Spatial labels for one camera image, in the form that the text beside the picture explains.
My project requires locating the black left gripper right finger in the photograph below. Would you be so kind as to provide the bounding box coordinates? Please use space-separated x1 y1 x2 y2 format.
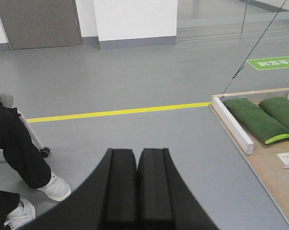
138 148 218 230

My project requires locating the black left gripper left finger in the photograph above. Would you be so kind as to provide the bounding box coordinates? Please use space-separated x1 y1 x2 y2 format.
23 149 137 230

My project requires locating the white right sneaker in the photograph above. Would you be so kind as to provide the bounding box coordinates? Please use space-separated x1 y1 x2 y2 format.
38 172 71 202

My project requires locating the white sneaker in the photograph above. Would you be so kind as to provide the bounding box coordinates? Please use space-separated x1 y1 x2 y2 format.
3 197 36 230
38 172 71 202

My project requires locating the white left sneaker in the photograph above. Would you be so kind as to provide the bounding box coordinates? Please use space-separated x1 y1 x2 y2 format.
3 197 36 230

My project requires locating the seated person in black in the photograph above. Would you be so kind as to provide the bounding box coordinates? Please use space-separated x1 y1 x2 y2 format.
0 102 51 230

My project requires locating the plywood base platform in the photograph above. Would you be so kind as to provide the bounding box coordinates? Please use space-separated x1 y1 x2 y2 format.
210 88 289 225

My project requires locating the green sandbag near edge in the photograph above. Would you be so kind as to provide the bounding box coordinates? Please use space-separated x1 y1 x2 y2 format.
223 98 289 145

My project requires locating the grey wheeled office chair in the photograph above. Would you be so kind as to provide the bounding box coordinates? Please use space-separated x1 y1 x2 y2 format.
0 93 51 158

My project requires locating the green sandbag inner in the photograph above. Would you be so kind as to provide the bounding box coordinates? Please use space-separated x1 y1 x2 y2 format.
259 97 289 129

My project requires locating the green floor sign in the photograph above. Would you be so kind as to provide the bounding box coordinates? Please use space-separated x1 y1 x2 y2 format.
247 56 289 70

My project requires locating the grey brown wall door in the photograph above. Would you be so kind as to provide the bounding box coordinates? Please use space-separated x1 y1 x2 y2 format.
0 0 82 50

